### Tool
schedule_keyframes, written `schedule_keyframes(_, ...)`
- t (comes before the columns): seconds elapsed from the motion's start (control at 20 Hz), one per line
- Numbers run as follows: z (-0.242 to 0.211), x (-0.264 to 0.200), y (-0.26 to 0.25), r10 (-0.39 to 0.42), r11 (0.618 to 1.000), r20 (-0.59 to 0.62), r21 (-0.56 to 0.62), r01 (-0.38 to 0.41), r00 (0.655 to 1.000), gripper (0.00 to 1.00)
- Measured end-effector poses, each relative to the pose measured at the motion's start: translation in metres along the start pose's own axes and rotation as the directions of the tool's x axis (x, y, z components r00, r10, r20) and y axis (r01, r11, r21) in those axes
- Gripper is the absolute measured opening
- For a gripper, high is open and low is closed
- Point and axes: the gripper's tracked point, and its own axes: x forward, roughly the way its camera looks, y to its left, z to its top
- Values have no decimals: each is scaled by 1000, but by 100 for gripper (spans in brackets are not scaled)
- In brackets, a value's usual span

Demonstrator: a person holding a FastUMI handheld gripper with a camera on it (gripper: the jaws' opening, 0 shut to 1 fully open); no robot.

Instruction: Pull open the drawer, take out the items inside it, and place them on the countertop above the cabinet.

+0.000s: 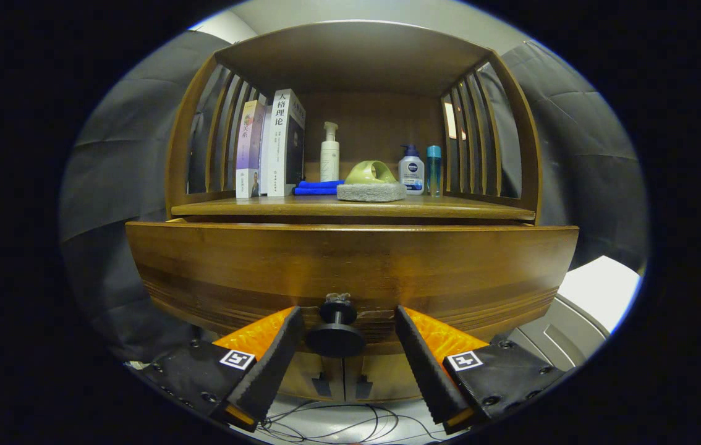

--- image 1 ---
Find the wooden countertop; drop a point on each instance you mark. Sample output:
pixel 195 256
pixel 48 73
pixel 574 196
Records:
pixel 449 208

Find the teal clear bottle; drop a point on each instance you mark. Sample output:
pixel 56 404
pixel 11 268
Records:
pixel 434 173

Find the wooden cabinet door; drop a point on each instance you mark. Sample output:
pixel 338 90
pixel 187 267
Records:
pixel 394 377
pixel 301 377

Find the white flat panel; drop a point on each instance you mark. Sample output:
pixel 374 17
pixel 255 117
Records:
pixel 604 287

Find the brown wooden cabinet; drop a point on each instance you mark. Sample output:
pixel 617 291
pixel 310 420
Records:
pixel 350 55

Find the thick white book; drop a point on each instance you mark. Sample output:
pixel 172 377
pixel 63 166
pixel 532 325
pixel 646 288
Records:
pixel 282 142

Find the grey grooved panel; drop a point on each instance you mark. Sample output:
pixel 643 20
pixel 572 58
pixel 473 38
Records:
pixel 560 340

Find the brown wooden drawer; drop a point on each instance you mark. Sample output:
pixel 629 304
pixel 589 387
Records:
pixel 387 266

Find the white pump bottle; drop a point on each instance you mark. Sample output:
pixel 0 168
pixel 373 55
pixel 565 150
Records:
pixel 329 161

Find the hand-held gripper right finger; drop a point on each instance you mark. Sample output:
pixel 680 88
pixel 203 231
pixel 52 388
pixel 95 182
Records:
pixel 428 371

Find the blue folded cloth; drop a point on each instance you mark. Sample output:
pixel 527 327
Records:
pixel 316 187

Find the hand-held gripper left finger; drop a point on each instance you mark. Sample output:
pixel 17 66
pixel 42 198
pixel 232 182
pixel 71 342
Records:
pixel 273 364

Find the purple book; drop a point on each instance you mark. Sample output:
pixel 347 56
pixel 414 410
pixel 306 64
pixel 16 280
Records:
pixel 248 148

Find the black round drawer knob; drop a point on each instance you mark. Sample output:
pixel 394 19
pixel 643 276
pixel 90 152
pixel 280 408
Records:
pixel 336 340

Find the white lotion bottle blue cap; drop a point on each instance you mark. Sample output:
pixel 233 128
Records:
pixel 412 173

